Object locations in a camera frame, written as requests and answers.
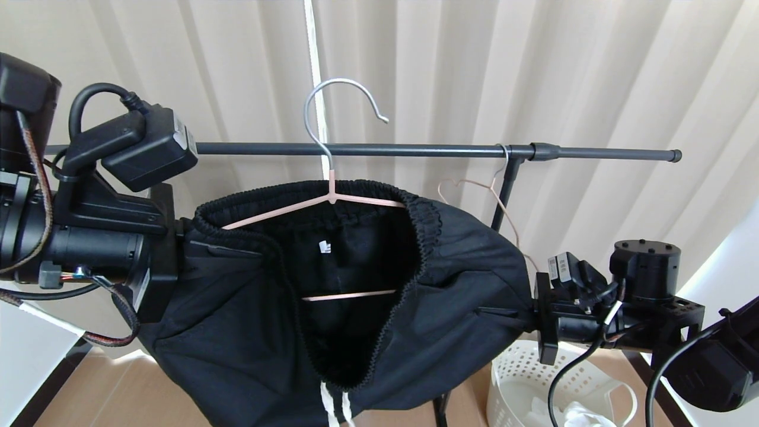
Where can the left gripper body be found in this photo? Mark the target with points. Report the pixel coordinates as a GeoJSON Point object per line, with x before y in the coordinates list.
{"type": "Point", "coordinates": [101, 255]}

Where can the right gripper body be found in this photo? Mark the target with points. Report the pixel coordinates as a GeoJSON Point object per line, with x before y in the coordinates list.
{"type": "Point", "coordinates": [593, 329]}

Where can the black shorts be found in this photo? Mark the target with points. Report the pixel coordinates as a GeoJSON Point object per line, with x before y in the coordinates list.
{"type": "Point", "coordinates": [237, 326]}

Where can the pink clothes hanger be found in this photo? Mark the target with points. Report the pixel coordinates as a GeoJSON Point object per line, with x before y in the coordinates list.
{"type": "Point", "coordinates": [503, 212]}
{"type": "Point", "coordinates": [331, 184]}

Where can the white laundry basket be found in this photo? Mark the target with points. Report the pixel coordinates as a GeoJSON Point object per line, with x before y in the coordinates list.
{"type": "Point", "coordinates": [516, 379]}

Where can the black clothes rack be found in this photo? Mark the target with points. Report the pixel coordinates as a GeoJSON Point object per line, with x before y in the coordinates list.
{"type": "Point", "coordinates": [415, 150]}

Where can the white garment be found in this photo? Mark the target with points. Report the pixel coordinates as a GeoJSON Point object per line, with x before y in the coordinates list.
{"type": "Point", "coordinates": [578, 415]}

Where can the beige curtain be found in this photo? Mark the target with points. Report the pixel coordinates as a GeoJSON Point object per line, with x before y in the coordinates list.
{"type": "Point", "coordinates": [533, 71]}

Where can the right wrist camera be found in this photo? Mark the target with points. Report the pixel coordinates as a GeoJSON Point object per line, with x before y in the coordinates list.
{"type": "Point", "coordinates": [572, 273]}

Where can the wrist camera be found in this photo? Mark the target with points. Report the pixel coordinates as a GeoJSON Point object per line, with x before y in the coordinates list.
{"type": "Point", "coordinates": [148, 148]}
{"type": "Point", "coordinates": [572, 273]}

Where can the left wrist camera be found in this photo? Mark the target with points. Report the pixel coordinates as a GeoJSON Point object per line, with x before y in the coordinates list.
{"type": "Point", "coordinates": [148, 148]}

